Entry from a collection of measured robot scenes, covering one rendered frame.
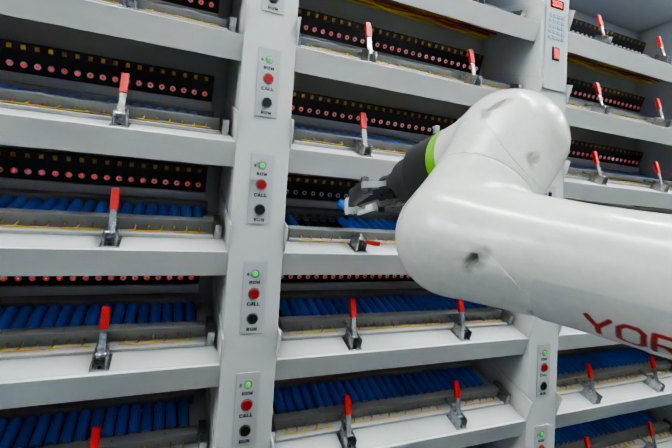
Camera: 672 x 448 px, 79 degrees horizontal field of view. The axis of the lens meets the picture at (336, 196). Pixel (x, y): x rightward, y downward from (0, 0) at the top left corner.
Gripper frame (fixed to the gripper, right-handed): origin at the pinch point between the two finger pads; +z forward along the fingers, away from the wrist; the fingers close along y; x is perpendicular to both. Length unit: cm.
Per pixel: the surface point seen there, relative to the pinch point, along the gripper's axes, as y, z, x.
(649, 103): -118, 11, -45
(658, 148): -118, 11, -28
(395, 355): -12.1, 10.2, 28.3
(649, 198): -93, 3, -8
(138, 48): 40, 19, -33
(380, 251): -7.9, 7.3, 7.8
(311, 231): 5.8, 10.0, 3.9
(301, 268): 8.6, 7.8, 11.2
